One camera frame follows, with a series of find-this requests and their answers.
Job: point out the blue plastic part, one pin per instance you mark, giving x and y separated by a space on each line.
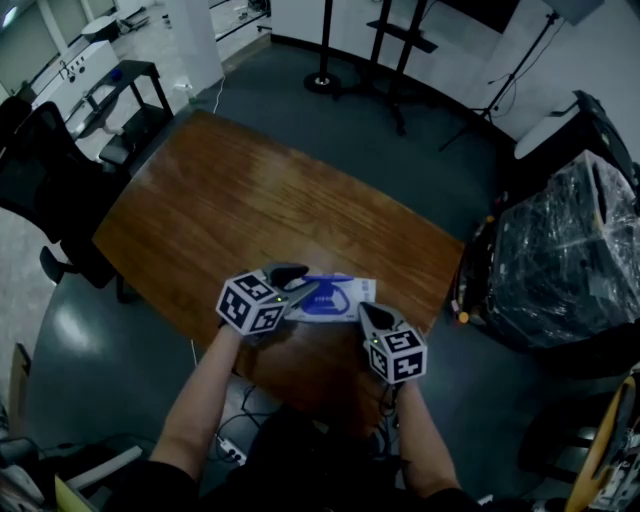
320 279

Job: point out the white curved tabletop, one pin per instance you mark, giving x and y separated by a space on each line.
545 132

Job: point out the small black desk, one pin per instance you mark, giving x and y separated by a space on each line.
137 67

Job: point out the person's right forearm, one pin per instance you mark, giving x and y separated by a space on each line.
425 440

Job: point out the black tripod stand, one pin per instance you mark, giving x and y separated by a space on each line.
525 60

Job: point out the black bag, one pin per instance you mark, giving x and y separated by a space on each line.
607 130

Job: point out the person's black clothing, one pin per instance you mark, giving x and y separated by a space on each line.
310 475

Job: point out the yellow board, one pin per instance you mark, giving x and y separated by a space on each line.
70 497

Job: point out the white floor beam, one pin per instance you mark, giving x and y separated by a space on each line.
105 467

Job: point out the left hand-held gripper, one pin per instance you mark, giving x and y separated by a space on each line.
245 305

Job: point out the person's left forearm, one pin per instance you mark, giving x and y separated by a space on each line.
200 400

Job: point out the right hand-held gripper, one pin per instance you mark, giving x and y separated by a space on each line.
400 357

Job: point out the black mesh office chair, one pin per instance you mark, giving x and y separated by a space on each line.
45 190

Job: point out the white and blue packet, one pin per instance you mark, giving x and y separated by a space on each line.
360 290

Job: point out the plastic-wrapped black machine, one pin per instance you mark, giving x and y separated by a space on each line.
560 265

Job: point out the white power strip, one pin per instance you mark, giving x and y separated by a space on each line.
231 450

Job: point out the black television stand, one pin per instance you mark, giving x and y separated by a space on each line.
400 40

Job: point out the small blue object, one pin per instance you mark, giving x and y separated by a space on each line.
116 75

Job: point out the white cabinet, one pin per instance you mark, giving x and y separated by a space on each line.
85 62

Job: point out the black television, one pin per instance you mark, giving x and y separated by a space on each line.
475 12

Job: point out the round white table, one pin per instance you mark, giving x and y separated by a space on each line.
100 27

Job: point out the white light panel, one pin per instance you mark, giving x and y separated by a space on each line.
575 7

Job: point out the black coat rack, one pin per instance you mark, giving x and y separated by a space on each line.
326 40

